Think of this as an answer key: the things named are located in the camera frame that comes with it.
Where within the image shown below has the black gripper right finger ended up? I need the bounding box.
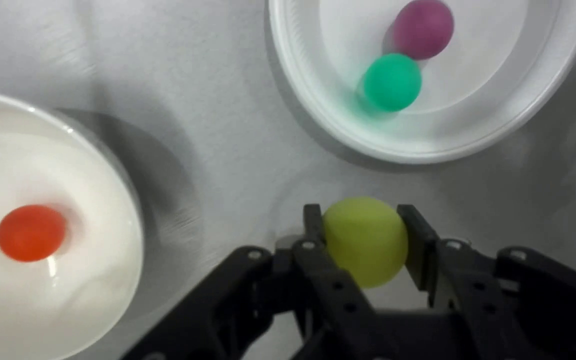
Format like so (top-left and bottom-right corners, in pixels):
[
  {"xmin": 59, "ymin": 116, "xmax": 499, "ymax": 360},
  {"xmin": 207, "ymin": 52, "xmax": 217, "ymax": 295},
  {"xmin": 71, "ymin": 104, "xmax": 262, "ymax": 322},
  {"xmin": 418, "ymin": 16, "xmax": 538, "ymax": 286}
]
[{"xmin": 396, "ymin": 203, "xmax": 576, "ymax": 360}]

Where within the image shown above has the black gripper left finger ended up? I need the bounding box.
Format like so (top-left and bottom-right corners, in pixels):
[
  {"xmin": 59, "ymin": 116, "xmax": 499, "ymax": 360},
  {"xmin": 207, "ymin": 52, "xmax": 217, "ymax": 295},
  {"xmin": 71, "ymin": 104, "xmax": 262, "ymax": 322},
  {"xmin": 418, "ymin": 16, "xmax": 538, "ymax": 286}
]
[{"xmin": 122, "ymin": 203, "xmax": 396, "ymax": 360}]

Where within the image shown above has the yellow ball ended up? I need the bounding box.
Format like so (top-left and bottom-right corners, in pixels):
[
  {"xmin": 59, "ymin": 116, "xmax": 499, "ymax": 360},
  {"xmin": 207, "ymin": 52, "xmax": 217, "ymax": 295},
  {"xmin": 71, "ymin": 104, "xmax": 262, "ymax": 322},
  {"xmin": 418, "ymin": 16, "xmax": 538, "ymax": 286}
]
[{"xmin": 321, "ymin": 195, "xmax": 408, "ymax": 287}]

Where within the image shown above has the orange ball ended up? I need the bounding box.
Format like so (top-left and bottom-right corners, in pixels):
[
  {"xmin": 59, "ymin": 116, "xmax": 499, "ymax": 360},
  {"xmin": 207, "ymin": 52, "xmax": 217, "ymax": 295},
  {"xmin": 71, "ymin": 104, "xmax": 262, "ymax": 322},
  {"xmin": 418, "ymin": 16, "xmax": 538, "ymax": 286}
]
[{"xmin": 0, "ymin": 203, "xmax": 67, "ymax": 262}]

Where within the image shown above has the green ball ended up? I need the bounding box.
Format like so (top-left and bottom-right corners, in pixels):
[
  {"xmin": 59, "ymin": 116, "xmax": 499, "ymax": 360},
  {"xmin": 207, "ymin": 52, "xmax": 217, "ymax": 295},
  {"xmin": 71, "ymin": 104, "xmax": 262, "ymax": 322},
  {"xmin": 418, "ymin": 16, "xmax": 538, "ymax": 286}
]
[{"xmin": 360, "ymin": 52, "xmax": 422, "ymax": 112}]

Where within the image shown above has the purple ball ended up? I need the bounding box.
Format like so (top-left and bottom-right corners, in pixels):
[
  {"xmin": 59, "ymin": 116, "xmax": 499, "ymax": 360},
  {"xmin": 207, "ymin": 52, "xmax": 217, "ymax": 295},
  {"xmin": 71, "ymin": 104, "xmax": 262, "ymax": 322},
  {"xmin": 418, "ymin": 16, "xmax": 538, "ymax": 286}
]
[{"xmin": 390, "ymin": 0, "xmax": 454, "ymax": 60}]

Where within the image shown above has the white ceramic bowl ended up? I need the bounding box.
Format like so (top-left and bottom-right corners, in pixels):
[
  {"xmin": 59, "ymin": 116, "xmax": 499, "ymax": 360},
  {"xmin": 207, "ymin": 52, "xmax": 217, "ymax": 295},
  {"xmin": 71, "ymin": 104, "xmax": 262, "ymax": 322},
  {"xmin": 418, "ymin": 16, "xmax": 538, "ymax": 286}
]
[{"xmin": 0, "ymin": 96, "xmax": 144, "ymax": 360}]

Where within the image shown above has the white plastic plate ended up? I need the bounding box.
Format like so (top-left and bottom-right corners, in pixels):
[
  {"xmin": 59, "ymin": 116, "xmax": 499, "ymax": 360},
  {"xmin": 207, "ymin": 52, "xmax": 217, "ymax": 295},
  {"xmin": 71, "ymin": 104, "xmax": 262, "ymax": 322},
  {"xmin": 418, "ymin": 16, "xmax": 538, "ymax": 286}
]
[{"xmin": 268, "ymin": 0, "xmax": 576, "ymax": 164}]

